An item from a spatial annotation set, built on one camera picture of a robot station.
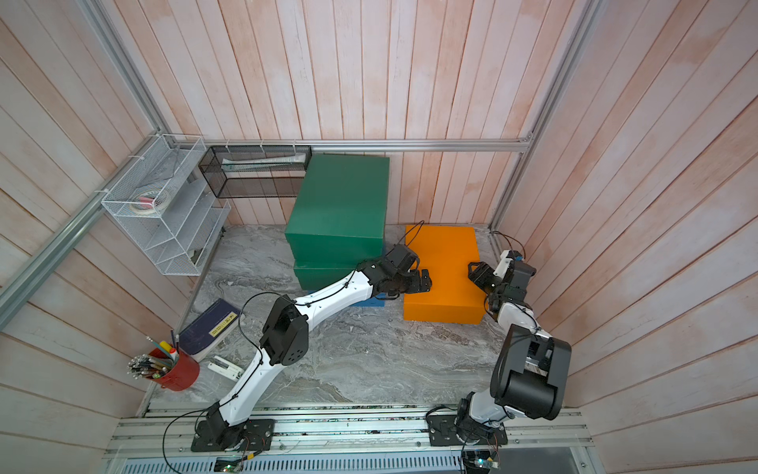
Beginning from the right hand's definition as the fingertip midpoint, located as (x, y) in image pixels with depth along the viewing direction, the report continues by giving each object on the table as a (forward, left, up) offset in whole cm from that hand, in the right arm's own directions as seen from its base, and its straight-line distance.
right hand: (475, 265), depth 92 cm
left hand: (-7, +17, -3) cm, 19 cm away
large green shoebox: (-11, +47, +12) cm, 50 cm away
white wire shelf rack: (-5, +84, +18) cm, 86 cm away
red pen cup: (-32, +86, -2) cm, 92 cm away
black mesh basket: (+32, +76, +13) cm, 83 cm away
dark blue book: (-22, +85, -10) cm, 89 cm away
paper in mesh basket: (+20, +76, +24) cm, 82 cm away
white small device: (-31, +74, -9) cm, 81 cm away
